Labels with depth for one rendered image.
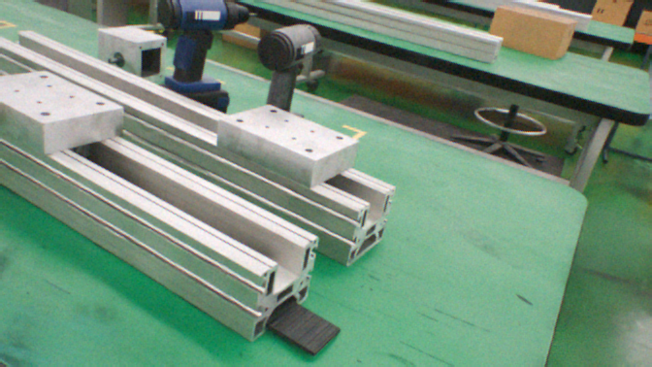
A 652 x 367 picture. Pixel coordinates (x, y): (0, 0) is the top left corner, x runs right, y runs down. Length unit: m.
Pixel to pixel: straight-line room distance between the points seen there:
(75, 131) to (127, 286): 0.21
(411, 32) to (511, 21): 0.53
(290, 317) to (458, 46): 1.73
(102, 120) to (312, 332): 0.38
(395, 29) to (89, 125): 1.67
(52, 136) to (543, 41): 2.17
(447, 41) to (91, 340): 1.85
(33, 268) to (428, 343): 0.43
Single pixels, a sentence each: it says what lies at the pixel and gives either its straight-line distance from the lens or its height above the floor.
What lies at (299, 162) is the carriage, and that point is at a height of 0.89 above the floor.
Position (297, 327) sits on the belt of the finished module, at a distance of 0.61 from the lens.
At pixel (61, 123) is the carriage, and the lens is 0.74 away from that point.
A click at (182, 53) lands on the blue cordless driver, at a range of 1.08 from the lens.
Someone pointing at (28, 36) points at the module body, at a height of 0.86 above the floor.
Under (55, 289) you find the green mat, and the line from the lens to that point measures 0.66.
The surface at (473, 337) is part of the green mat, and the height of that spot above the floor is 0.78.
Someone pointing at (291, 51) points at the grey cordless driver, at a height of 0.98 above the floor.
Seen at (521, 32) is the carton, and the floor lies 0.85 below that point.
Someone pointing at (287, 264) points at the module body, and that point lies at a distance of 0.62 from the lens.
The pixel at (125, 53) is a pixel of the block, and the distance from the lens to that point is 1.24.
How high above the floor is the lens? 1.18
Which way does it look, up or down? 26 degrees down
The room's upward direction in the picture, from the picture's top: 11 degrees clockwise
